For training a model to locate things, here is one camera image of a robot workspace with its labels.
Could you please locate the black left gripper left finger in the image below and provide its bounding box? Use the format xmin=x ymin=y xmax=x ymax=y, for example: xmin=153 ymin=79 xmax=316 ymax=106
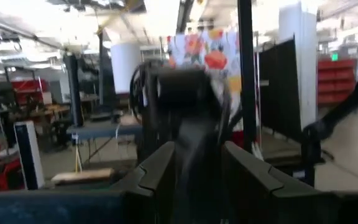
xmin=110 ymin=141 xmax=177 ymax=224

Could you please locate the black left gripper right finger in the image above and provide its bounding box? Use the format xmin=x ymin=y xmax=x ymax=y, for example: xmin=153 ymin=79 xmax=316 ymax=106
xmin=222 ymin=141 xmax=335 ymax=224

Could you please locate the large red bin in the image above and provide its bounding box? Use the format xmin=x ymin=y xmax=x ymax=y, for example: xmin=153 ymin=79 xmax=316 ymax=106
xmin=231 ymin=130 xmax=245 ymax=149

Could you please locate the black partition panel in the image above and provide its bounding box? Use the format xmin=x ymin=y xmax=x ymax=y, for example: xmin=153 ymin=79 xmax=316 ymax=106
xmin=258 ymin=37 xmax=303 ymax=143

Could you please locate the white tower fan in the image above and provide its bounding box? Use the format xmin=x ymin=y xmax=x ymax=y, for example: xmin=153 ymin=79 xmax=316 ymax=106
xmin=13 ymin=120 xmax=45 ymax=190

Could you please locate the black pole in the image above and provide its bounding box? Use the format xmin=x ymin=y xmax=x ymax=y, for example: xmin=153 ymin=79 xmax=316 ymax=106
xmin=63 ymin=52 xmax=84 ymax=128

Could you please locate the white paper roll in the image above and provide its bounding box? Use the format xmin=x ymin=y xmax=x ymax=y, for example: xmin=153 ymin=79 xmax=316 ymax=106
xmin=109 ymin=42 xmax=143 ymax=95

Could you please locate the black diagonal brace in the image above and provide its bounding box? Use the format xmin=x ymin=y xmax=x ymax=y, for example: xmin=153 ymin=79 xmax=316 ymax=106
xmin=301 ymin=68 xmax=358 ymax=187

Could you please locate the cluttered wooden workbench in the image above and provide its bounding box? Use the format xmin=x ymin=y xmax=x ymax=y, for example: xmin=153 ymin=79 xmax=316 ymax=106
xmin=9 ymin=104 xmax=71 ymax=124

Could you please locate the dark slanted pole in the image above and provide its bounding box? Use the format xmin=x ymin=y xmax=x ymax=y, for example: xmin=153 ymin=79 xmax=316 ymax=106
xmin=97 ymin=30 xmax=106 ymax=106

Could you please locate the red shelf rack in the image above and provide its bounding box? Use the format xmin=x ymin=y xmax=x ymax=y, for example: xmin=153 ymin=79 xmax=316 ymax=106
xmin=317 ymin=58 xmax=357 ymax=106

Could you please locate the red black power station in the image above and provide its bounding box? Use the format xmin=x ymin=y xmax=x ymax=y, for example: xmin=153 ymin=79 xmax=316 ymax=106
xmin=0 ymin=158 xmax=23 ymax=192

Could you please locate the floral print curtain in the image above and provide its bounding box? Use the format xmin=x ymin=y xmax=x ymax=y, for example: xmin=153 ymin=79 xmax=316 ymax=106
xmin=166 ymin=27 xmax=244 ymax=125

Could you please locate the red shelving unit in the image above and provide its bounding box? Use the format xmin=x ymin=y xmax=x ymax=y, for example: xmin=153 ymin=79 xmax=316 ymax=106
xmin=11 ymin=78 xmax=50 ymax=105

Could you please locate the thin black diagonal rod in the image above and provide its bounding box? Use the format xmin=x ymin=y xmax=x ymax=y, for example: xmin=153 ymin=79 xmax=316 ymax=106
xmin=0 ymin=14 xmax=67 ymax=51

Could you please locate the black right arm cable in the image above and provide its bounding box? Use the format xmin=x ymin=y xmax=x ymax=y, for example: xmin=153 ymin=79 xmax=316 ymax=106
xmin=129 ymin=60 xmax=147 ymax=125

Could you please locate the black vertical post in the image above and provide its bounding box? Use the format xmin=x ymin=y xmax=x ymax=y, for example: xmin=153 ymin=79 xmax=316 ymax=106
xmin=237 ymin=0 xmax=258 ymax=153

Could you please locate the black frame beam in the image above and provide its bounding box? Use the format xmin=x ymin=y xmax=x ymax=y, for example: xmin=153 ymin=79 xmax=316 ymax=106
xmin=175 ymin=0 xmax=196 ymax=34

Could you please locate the yellow hanging cable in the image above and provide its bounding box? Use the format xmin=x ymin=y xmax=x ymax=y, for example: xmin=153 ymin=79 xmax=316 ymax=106
xmin=96 ymin=0 xmax=139 ymax=34

